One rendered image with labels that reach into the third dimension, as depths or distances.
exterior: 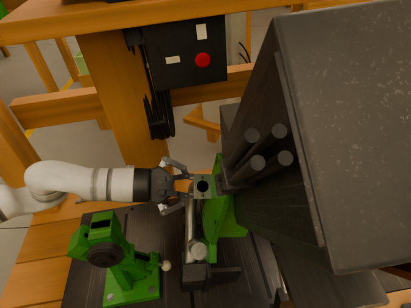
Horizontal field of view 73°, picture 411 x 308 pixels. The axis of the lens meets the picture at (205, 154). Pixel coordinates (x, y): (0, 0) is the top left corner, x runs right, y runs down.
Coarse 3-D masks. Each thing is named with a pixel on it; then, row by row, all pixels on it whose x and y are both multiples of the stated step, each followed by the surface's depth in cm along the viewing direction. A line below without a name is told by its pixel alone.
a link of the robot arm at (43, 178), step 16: (48, 160) 56; (32, 176) 52; (48, 176) 53; (64, 176) 55; (80, 176) 56; (96, 176) 57; (32, 192) 54; (48, 192) 54; (80, 192) 56; (96, 192) 56
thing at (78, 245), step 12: (84, 228) 63; (72, 240) 63; (84, 240) 61; (72, 252) 61; (84, 252) 62; (132, 252) 69; (156, 252) 74; (120, 264) 68; (132, 264) 70; (144, 264) 73; (156, 264) 72
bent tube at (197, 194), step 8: (200, 176) 62; (208, 176) 62; (192, 184) 66; (200, 184) 71; (208, 184) 62; (200, 192) 61; (208, 192) 62; (192, 200) 73; (192, 208) 74; (192, 216) 74; (192, 224) 73; (192, 232) 73
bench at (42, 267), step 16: (64, 208) 103; (80, 208) 102; (96, 208) 101; (32, 224) 99; (48, 224) 98; (64, 224) 97; (32, 240) 94; (48, 240) 93; (64, 240) 93; (32, 256) 89; (48, 256) 89; (64, 256) 88; (16, 272) 86; (32, 272) 85; (48, 272) 85; (64, 272) 84; (16, 288) 82; (32, 288) 81; (48, 288) 81; (64, 288) 80; (0, 304) 79; (16, 304) 78; (32, 304) 78; (48, 304) 77
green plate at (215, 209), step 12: (216, 156) 59; (216, 168) 59; (216, 192) 58; (204, 204) 69; (216, 204) 58; (228, 204) 52; (204, 216) 68; (216, 216) 57; (228, 216) 57; (204, 228) 68; (216, 228) 57; (228, 228) 60; (240, 228) 60; (216, 240) 60
